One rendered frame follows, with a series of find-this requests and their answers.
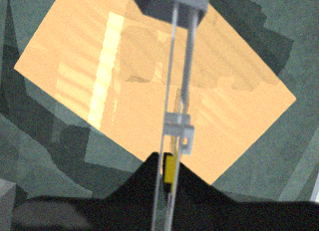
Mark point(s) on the light wooden board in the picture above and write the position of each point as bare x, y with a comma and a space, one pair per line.
108, 63

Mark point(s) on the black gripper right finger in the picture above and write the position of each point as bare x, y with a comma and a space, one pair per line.
200, 207

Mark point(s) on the grey rectangular tin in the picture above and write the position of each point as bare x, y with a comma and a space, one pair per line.
7, 193

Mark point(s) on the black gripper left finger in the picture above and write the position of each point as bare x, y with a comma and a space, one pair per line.
129, 208

